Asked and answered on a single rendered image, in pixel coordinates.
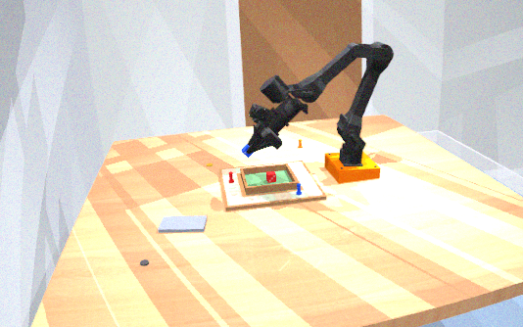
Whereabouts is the red die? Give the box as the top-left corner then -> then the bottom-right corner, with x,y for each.
266,171 -> 276,183

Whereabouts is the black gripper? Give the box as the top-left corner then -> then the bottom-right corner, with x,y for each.
246,107 -> 291,154

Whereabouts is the blue die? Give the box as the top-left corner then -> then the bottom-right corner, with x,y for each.
241,144 -> 252,157

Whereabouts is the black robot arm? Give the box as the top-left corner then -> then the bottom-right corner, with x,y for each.
249,42 -> 394,166

